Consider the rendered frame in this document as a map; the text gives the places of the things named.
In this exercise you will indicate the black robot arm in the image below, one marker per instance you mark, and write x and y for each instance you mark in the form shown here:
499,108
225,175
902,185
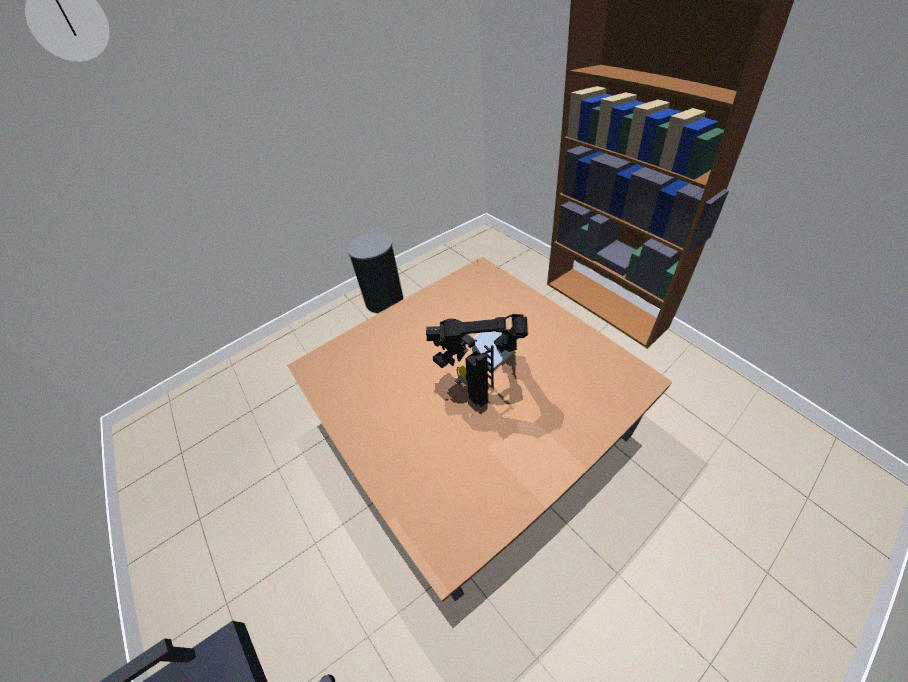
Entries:
451,330

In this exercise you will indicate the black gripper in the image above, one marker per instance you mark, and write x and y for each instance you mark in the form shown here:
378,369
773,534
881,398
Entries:
458,348

